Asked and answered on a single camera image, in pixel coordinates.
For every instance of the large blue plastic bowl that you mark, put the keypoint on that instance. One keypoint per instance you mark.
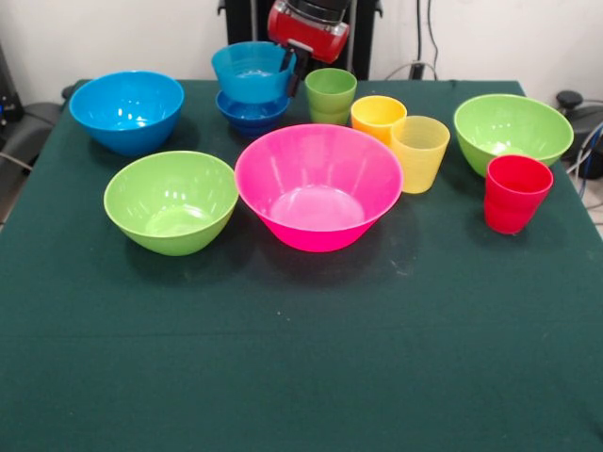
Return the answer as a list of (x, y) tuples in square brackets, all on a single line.
[(126, 113)]

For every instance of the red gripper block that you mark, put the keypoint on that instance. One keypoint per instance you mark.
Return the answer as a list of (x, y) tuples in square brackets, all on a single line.
[(306, 33)]

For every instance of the orange-yellow plastic cup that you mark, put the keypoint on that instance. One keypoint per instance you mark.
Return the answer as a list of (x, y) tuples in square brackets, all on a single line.
[(374, 117)]

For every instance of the red plastic cup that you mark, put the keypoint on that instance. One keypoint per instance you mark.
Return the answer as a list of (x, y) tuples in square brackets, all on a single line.
[(516, 202)]

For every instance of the grey pedestal foot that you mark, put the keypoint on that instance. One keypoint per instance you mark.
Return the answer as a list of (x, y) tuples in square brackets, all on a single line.
[(584, 117), (33, 127)]

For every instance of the small light blue bowl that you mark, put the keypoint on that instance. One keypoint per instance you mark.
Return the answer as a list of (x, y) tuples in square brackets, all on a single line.
[(249, 85)]

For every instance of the dark green tablecloth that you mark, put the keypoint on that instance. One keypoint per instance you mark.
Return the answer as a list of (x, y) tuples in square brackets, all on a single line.
[(301, 353)]

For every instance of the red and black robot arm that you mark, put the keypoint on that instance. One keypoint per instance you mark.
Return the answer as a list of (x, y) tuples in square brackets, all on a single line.
[(320, 9)]

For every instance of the small dark blue bowl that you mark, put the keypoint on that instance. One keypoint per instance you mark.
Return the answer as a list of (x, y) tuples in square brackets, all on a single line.
[(252, 120)]

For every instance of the green plastic bowl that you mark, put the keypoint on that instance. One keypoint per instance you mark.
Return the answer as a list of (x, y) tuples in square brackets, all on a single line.
[(171, 207), (513, 132)]

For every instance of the pale yellow translucent cup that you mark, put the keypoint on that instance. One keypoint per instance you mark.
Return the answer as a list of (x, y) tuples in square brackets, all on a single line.
[(419, 160)]

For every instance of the large pink plastic bowl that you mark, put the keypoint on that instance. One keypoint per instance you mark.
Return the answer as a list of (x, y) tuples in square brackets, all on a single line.
[(315, 198)]

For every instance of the green plastic cup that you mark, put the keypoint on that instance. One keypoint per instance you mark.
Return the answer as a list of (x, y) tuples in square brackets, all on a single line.
[(330, 94)]

